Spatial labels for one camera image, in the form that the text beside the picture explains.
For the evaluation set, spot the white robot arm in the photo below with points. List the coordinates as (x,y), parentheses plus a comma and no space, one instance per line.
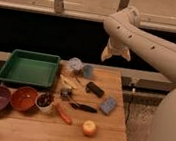
(125,37)

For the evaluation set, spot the yellow apple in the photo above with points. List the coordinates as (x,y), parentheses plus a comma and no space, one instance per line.
(89,128)

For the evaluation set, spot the blue sponge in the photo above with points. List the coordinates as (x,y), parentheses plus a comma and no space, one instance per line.
(108,105)

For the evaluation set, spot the yellow banana peel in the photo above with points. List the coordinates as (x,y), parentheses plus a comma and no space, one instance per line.
(68,82)

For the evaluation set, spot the orange bowl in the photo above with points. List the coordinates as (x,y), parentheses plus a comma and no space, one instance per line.
(23,98)

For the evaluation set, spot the green plastic tray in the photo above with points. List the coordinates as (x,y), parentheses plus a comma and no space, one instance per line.
(30,68)

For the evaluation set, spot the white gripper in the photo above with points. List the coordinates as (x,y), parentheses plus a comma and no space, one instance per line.
(117,48)

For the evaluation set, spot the right wooden post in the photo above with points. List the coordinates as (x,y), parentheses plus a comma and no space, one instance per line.
(124,0)

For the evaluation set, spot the white cup with dark contents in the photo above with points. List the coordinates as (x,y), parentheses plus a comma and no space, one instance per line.
(44,103)

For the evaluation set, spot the wooden cutting board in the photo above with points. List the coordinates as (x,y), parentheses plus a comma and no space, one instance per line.
(36,126)

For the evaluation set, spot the metal rail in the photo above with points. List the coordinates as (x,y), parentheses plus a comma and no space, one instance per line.
(143,79)

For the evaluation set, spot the orange carrot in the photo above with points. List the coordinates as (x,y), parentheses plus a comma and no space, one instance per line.
(63,114)

